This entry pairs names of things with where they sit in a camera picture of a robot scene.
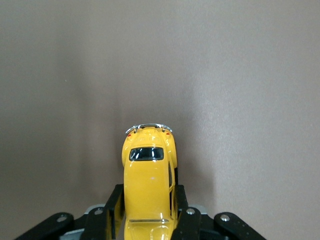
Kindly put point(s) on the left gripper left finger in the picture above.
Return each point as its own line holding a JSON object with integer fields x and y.
{"x": 102, "y": 225}

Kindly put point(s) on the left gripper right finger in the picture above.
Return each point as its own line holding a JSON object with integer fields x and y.
{"x": 187, "y": 225}

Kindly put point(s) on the yellow beetle toy car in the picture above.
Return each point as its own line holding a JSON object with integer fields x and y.
{"x": 147, "y": 180}

